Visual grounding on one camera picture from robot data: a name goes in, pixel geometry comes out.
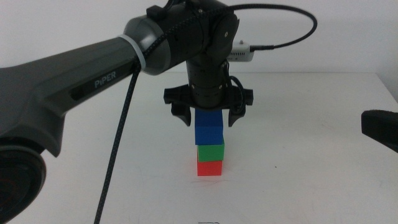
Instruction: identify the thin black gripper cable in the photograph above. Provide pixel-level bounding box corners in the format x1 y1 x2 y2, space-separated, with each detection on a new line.
222 62 246 114

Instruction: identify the red cube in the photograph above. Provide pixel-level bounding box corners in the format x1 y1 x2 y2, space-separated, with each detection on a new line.
197 154 223 177

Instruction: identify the green cube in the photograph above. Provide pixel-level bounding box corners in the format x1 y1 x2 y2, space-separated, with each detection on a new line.
197 139 225 162

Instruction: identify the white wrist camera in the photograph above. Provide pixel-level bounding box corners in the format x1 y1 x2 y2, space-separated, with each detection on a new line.
226 39 255 62

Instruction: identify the white cable tie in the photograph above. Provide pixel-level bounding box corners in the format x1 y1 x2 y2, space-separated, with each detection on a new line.
119 34 147 71

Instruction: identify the blue cube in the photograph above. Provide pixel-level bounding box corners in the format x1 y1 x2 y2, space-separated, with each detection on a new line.
194 109 225 146

